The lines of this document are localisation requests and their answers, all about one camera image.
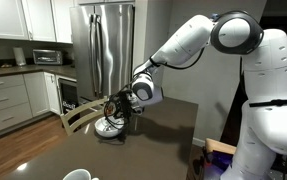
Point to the dark kitchen countertop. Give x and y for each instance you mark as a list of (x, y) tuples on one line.
[(26, 69)]

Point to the white upper kitchen cabinets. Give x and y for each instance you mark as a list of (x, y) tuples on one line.
[(16, 18)]

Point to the white kitchen cabinets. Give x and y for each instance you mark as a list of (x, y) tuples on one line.
[(6, 100), (16, 18)]

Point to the stainless steel refrigerator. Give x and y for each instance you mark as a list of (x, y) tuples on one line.
[(103, 50)]

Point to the white ceramic bowl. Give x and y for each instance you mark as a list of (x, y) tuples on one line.
[(103, 131)]

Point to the wooden board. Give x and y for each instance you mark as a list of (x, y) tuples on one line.
[(219, 146)]

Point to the pale wooden chair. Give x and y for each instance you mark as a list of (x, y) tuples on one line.
[(79, 115)]

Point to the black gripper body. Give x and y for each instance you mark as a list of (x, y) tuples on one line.
[(134, 103)]

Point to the white ceramic mug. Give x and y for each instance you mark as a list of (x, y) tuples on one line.
[(78, 175)]

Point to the white lower kitchen cabinets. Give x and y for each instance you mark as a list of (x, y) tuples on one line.
[(6, 100)]

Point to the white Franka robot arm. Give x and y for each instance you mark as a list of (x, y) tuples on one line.
[(266, 116)]

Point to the silver toaster oven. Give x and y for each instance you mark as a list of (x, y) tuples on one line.
[(48, 57)]

